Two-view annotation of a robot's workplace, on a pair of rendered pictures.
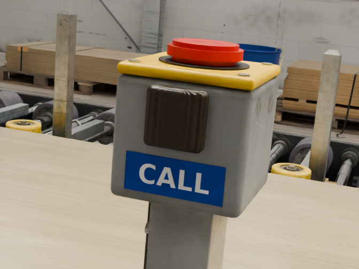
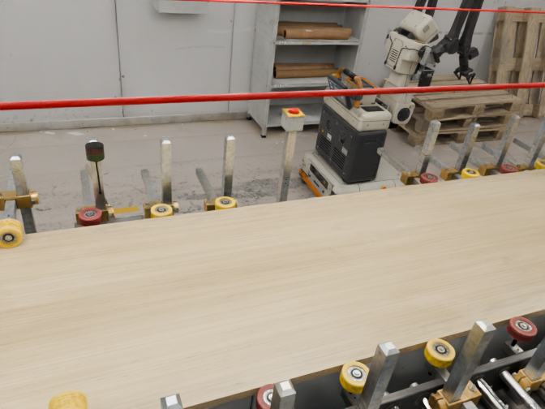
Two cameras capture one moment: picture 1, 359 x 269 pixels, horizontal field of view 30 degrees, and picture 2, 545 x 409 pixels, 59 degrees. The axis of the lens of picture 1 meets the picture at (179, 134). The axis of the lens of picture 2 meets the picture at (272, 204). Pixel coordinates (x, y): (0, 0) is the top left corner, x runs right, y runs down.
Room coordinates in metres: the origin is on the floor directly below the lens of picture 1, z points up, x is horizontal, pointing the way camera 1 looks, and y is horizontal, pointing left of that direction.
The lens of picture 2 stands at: (1.64, -1.27, 1.94)
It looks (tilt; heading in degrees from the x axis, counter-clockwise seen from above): 33 degrees down; 137
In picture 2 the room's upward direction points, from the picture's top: 7 degrees clockwise
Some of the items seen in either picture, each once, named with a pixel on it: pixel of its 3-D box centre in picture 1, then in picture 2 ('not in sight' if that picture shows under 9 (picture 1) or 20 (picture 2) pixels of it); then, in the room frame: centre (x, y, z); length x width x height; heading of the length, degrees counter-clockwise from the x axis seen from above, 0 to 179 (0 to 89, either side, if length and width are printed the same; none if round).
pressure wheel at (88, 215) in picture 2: not in sight; (91, 225); (0.19, -0.80, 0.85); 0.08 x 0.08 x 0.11
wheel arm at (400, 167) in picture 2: not in sight; (401, 170); (0.48, 0.68, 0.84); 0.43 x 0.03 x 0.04; 162
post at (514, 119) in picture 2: not in sight; (499, 157); (0.73, 1.17, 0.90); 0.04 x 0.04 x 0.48; 72
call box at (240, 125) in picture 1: (197, 133); (292, 121); (0.35, -0.01, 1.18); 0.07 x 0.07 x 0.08; 72
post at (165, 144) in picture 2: not in sight; (166, 194); (0.20, -0.50, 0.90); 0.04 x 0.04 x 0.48; 72
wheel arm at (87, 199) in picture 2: not in sight; (87, 199); (0.00, -0.74, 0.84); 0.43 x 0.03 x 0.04; 162
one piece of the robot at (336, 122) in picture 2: not in sight; (354, 128); (-0.36, 1.32, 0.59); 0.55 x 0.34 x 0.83; 162
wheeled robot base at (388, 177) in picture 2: not in sight; (354, 178); (-0.33, 1.41, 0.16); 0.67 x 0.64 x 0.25; 72
